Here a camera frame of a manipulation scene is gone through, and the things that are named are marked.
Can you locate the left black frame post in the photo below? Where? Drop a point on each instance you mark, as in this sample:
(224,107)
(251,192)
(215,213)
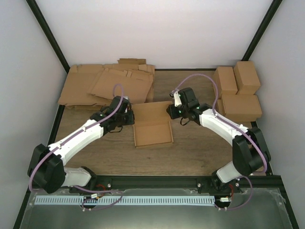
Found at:
(48,33)

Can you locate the folded cardboard box front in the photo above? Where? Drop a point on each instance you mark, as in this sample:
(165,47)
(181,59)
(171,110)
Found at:
(239,108)

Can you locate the black frame post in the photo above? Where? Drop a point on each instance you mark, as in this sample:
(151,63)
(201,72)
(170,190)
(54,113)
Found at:
(48,33)
(274,6)

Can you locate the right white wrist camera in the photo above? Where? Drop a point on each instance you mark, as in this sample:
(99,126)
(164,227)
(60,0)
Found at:
(176,97)

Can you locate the right black frame post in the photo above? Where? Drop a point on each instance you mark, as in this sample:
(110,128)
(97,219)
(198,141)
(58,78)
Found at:
(274,6)

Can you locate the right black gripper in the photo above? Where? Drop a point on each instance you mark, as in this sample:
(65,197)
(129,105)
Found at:
(173,115)

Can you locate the folded cardboard box back right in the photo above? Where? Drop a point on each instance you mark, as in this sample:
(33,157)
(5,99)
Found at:
(246,77)

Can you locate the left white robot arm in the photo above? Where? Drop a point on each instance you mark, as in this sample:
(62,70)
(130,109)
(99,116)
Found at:
(48,170)

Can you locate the light blue slotted cable duct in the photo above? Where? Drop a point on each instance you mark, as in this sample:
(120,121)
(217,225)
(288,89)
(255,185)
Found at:
(128,200)

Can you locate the stack of flat cardboard sheets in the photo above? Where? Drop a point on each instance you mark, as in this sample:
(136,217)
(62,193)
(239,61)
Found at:
(89,86)

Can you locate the black aluminium front rail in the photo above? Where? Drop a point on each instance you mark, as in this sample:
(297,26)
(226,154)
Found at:
(203,184)

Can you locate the folded cardboard box back left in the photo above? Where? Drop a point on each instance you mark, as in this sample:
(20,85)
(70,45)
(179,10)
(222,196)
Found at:
(224,78)

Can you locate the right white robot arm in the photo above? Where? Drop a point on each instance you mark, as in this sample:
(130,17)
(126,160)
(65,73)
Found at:
(250,151)

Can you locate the brown cardboard box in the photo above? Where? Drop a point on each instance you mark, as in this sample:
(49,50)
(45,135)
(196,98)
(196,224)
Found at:
(152,125)

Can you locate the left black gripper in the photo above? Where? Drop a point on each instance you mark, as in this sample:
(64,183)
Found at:
(131,119)

